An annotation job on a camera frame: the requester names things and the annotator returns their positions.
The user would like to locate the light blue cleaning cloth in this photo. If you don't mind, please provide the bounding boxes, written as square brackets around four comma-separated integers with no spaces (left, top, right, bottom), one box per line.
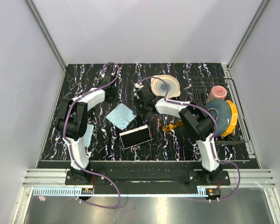
[106,104,136,130]

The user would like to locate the white geometric glasses case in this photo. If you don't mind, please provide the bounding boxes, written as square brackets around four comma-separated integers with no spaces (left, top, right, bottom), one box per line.
[119,125,152,149]

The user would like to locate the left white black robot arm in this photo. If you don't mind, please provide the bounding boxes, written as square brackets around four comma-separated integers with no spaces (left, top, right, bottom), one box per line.
[55,75,118,185]

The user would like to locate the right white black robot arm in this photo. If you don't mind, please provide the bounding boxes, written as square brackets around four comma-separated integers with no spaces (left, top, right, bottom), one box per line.
[134,86,222,185]

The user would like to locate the amber sunglasses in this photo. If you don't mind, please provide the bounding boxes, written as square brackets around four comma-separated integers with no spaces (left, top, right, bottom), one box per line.
[157,119,183,133]

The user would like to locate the beige plate with blue rings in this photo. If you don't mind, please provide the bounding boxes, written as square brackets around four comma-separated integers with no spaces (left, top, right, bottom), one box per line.
[150,75,181,98]

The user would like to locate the pink cup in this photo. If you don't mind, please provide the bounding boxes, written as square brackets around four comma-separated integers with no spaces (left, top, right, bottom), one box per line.
[209,85,228,100]

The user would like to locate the dark blue bowl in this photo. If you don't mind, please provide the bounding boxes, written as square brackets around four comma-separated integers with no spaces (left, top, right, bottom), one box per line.
[205,99,231,137]

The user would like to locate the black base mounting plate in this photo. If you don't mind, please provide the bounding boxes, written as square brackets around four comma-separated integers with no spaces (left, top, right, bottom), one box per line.
[64,160,231,187]

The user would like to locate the yellow bowl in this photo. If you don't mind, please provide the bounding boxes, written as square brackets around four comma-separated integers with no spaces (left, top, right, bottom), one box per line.
[220,100,238,137]

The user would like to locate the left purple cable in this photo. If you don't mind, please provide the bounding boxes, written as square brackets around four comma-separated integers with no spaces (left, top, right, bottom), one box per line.
[62,62,122,209]

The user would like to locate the black wire dish rack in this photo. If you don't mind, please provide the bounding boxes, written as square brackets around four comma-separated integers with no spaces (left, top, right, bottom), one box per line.
[191,77,250,144]

